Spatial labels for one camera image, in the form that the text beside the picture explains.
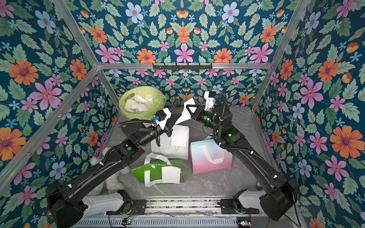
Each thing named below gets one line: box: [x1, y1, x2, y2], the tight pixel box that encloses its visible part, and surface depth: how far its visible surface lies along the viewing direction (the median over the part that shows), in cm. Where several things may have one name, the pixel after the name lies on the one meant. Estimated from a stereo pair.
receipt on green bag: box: [161, 166, 182, 184], surface depth 67 cm
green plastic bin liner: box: [118, 86, 168, 121], surface depth 88 cm
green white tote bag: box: [131, 152, 185, 187], surface depth 67 cm
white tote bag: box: [150, 124, 190, 161], surface depth 84 cm
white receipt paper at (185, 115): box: [174, 97, 198, 125], surface depth 64 cm
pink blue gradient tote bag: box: [190, 139, 233, 175], surface depth 78 cm
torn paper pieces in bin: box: [124, 94, 154, 114], surface depth 88 cm
